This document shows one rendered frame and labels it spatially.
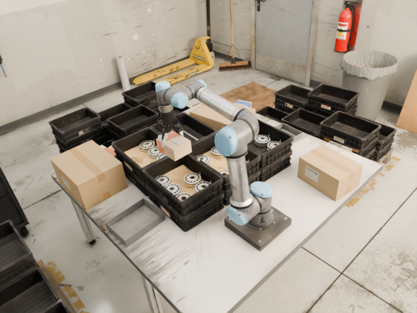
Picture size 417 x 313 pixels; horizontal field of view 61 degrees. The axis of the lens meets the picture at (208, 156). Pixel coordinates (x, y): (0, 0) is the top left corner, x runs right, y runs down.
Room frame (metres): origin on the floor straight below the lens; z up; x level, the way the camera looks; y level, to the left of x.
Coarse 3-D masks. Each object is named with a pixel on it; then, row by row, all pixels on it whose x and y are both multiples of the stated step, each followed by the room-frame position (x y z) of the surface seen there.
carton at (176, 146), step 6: (174, 132) 1.74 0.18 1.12; (168, 138) 1.67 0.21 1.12; (174, 138) 1.67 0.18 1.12; (180, 138) 1.66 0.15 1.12; (186, 138) 1.66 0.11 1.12; (168, 144) 1.62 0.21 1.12; (174, 144) 1.61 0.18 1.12; (180, 144) 1.61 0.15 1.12; (186, 144) 1.62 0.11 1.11; (162, 150) 1.65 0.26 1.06; (168, 150) 1.60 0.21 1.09; (174, 150) 1.56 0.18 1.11; (180, 150) 1.59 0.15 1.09; (186, 150) 1.61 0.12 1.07; (168, 156) 1.60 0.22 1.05; (174, 156) 1.56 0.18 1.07; (180, 156) 1.58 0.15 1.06
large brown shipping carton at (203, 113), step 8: (200, 104) 2.49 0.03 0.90; (240, 104) 2.43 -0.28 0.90; (192, 112) 2.37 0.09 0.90; (200, 112) 2.35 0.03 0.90; (208, 112) 2.34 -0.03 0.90; (216, 112) 2.34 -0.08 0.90; (200, 120) 2.31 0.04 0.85; (208, 120) 2.26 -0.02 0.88; (216, 120) 2.21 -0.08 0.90; (224, 120) 2.21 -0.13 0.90; (216, 128) 2.22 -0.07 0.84
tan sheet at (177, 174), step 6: (180, 168) 1.77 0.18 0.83; (186, 168) 1.77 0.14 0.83; (168, 174) 1.73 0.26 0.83; (174, 174) 1.72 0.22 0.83; (180, 174) 1.72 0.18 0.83; (186, 174) 1.71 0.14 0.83; (174, 180) 1.66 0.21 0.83; (180, 180) 1.66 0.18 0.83; (186, 186) 1.59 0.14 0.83; (186, 192) 1.55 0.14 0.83; (192, 192) 1.54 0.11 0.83
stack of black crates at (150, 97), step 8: (136, 88) 3.61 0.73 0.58; (144, 88) 3.68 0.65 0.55; (152, 88) 3.74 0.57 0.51; (128, 96) 3.40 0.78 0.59; (136, 96) 3.60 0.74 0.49; (144, 96) 3.60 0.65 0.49; (152, 96) 3.40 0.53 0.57; (128, 104) 3.43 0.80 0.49; (136, 104) 3.32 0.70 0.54; (144, 104) 3.34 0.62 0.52; (152, 104) 3.39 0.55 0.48
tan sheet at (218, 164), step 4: (208, 152) 1.93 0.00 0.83; (208, 156) 1.88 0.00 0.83; (212, 160) 1.83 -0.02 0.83; (216, 160) 1.83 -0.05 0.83; (220, 160) 1.82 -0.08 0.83; (224, 160) 1.82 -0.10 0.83; (212, 164) 1.79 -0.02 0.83; (216, 164) 1.79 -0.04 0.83; (220, 164) 1.79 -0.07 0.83; (224, 164) 1.78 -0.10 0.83; (216, 168) 1.74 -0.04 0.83; (220, 168) 1.74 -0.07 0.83; (224, 168) 1.74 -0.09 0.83
